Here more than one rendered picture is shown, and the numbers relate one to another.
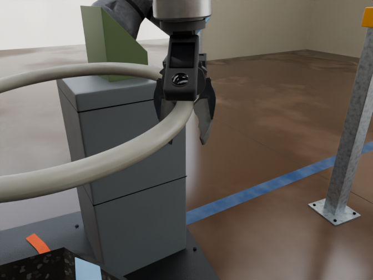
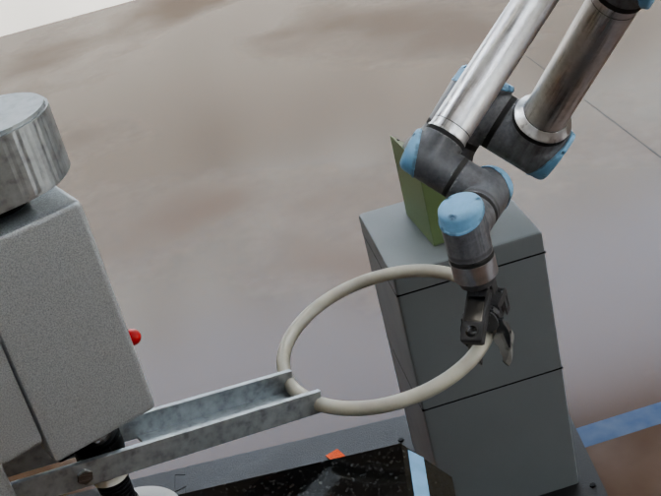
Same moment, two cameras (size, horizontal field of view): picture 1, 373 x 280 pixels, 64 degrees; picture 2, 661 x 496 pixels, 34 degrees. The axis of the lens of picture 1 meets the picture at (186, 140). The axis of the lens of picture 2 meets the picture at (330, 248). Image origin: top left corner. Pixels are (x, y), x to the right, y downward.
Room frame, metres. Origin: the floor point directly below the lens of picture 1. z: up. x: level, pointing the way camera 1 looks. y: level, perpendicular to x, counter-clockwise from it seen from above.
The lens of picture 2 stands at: (-1.30, -0.56, 2.20)
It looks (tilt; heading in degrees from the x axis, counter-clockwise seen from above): 27 degrees down; 26
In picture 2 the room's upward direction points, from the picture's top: 14 degrees counter-clockwise
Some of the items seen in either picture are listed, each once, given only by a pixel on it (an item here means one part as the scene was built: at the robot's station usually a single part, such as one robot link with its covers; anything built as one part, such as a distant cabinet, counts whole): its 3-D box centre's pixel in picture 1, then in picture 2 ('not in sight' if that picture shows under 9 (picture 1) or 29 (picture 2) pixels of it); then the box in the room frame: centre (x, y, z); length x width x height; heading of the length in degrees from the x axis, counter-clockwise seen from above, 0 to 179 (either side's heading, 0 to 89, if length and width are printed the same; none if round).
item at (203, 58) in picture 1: (184, 58); (483, 298); (0.51, 0.00, 1.03); 0.09 x 0.08 x 0.12; 175
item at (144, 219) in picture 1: (126, 167); (470, 351); (1.16, 0.27, 0.43); 0.50 x 0.50 x 0.85; 30
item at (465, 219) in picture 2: not in sight; (465, 229); (0.50, 0.01, 1.19); 0.10 x 0.09 x 0.12; 171
